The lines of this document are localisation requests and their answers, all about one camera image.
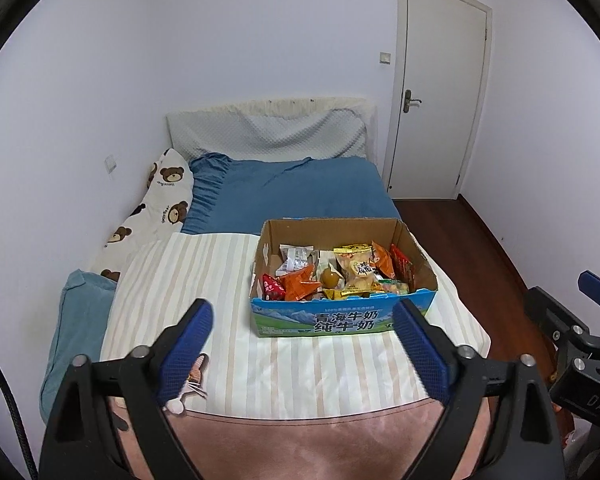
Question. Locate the striped cream blanket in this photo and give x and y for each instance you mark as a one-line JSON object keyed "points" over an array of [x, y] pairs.
{"points": [[205, 280]]}

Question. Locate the blue blanket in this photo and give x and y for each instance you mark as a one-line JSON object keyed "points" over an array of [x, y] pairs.
{"points": [[290, 190]]}

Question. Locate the bear print pillow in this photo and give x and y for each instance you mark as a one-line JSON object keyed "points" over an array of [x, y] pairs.
{"points": [[155, 200]]}

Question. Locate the white quilted headboard cushion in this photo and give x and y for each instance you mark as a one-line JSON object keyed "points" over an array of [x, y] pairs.
{"points": [[260, 130]]}

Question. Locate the cream snack packet yellow top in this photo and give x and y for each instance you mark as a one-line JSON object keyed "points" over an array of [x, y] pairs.
{"points": [[355, 265]]}

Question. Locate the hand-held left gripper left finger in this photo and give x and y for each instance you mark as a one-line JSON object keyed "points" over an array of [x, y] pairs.
{"points": [[187, 352]]}

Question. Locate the white door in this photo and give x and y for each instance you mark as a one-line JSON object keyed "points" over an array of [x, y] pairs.
{"points": [[430, 150]]}

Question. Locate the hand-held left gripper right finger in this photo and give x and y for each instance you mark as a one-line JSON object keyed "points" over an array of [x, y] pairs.
{"points": [[422, 355]]}

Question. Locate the red striped snack packet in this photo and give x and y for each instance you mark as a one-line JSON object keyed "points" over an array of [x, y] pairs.
{"points": [[402, 265]]}

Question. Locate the white light switch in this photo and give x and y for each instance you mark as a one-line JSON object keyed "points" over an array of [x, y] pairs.
{"points": [[384, 57]]}

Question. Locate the brown round snack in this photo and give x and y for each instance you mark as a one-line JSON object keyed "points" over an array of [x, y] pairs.
{"points": [[329, 278]]}

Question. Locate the small orange snack packet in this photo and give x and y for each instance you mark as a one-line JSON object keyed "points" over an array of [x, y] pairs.
{"points": [[384, 260]]}

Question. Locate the white printed snack packet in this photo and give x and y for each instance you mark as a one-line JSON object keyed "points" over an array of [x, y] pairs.
{"points": [[295, 258]]}

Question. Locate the teal cushion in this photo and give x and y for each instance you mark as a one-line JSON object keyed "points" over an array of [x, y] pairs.
{"points": [[75, 330]]}

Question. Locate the small red snack packet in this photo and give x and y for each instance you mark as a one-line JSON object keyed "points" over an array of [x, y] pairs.
{"points": [[272, 288]]}

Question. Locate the yellow wrapper packet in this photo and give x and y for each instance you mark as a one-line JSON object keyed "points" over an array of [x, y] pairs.
{"points": [[352, 291]]}

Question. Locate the colourful candy bag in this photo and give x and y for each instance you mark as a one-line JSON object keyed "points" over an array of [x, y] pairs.
{"points": [[395, 287]]}

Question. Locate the cardboard box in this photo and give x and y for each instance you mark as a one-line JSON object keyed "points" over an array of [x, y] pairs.
{"points": [[325, 320]]}

